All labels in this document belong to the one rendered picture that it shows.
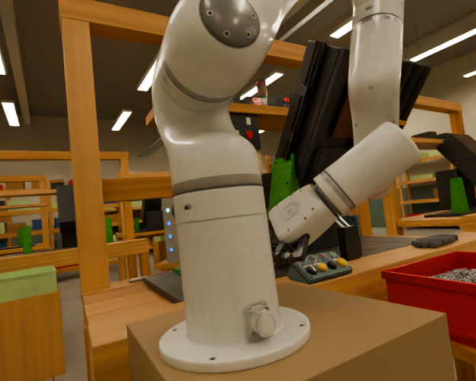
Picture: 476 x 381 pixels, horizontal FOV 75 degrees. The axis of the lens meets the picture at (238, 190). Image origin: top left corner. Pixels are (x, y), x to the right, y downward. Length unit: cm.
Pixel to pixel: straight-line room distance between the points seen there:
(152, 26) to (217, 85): 110
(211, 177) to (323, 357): 22
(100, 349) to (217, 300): 31
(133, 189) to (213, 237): 98
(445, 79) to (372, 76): 1029
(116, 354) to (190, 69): 48
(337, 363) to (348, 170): 30
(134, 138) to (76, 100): 1032
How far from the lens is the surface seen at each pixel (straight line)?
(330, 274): 85
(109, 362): 63
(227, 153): 36
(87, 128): 125
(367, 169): 53
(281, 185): 109
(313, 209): 53
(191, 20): 37
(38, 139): 1122
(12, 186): 793
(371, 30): 65
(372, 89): 60
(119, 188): 130
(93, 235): 120
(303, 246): 52
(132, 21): 146
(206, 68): 37
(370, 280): 95
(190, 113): 46
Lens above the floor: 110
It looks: 4 degrees up
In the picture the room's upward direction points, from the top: 6 degrees counter-clockwise
